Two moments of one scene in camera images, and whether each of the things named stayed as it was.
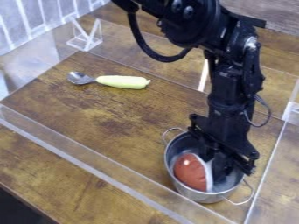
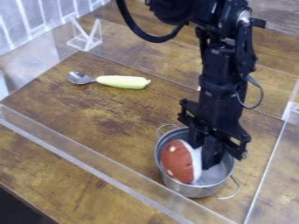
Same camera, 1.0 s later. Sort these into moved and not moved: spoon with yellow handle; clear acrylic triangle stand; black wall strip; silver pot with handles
Moved: silver pot with handles
Not moved: clear acrylic triangle stand; black wall strip; spoon with yellow handle
